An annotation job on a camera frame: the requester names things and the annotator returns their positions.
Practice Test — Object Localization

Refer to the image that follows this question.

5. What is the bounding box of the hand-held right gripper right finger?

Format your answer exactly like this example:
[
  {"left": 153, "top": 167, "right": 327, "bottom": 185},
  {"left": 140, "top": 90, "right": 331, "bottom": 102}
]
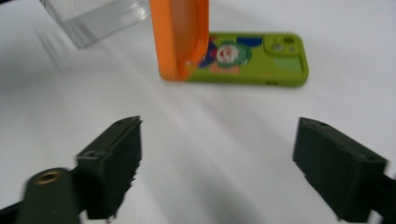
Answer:
[{"left": 292, "top": 117, "right": 389, "bottom": 224}]

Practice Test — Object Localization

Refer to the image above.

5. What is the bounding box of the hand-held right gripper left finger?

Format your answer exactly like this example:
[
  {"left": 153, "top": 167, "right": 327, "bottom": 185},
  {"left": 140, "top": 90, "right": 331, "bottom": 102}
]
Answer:
[{"left": 76, "top": 115, "right": 143, "bottom": 220}]

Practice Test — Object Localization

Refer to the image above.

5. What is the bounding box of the green cartoon phone case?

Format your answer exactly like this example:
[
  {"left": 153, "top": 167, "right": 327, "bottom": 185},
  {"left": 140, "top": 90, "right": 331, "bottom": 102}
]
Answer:
[{"left": 186, "top": 32, "right": 310, "bottom": 89}]

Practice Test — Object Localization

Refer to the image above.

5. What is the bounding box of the orange phone case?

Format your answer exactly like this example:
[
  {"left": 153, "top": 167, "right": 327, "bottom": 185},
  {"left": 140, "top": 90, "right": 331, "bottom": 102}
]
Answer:
[{"left": 148, "top": 0, "right": 210, "bottom": 82}]

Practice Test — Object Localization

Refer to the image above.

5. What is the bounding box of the clear plastic tray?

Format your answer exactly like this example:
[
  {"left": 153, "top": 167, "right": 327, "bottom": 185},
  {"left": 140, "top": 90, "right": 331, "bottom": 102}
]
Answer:
[{"left": 38, "top": 0, "right": 151, "bottom": 50}]

